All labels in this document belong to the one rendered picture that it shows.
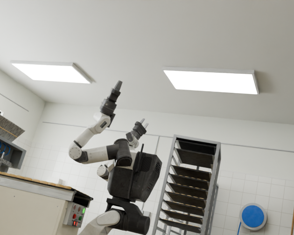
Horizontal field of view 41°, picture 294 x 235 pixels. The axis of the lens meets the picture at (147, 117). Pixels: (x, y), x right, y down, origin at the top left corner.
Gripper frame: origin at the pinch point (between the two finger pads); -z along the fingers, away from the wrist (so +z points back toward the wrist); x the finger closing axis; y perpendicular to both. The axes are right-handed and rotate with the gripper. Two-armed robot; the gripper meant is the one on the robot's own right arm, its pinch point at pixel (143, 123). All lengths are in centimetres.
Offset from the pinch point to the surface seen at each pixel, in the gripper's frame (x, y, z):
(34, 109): -123, 519, -105
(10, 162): 31, 66, 78
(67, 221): 15, -21, 95
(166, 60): -67, 145, -165
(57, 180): -214, 419, -16
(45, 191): 32, -5, 89
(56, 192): 29, -12, 85
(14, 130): 47, 65, 59
